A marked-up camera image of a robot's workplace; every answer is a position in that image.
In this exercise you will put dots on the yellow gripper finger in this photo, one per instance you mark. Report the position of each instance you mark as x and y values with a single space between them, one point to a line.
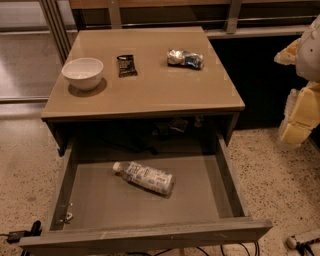
287 56
301 115

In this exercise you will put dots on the clear blue-labelled plastic bottle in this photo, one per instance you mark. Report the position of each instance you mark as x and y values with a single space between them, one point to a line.
146 177

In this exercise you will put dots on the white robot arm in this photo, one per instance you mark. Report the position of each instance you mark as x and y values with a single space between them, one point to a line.
308 57

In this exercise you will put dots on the grey-brown cabinet counter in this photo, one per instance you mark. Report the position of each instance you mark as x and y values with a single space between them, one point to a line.
159 89

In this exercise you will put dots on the open grey top drawer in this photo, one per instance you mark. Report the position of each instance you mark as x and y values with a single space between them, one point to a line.
95 212

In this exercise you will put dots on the silver crumpled chip bag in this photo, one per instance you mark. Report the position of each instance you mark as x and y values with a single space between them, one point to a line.
184 58

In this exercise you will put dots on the white power strip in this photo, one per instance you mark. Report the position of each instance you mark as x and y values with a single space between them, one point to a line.
309 237

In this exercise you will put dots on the black snack packet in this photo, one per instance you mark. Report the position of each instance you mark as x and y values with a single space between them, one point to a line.
126 66

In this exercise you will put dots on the white ceramic bowl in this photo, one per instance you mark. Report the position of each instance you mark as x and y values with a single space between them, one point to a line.
83 73

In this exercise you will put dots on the black power adapter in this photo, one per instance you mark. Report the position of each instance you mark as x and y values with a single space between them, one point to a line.
16 236

